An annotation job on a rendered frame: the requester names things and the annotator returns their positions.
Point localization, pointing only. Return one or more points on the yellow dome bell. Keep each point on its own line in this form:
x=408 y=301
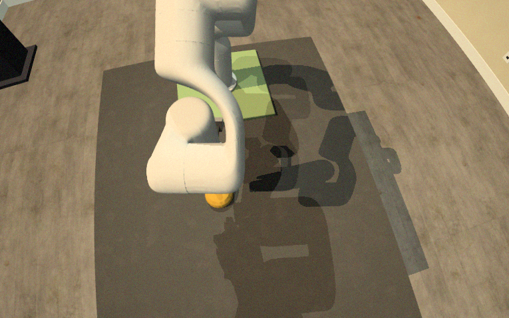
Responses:
x=219 y=200

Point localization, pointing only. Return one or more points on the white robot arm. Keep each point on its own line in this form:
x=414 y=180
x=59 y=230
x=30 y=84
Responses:
x=189 y=158

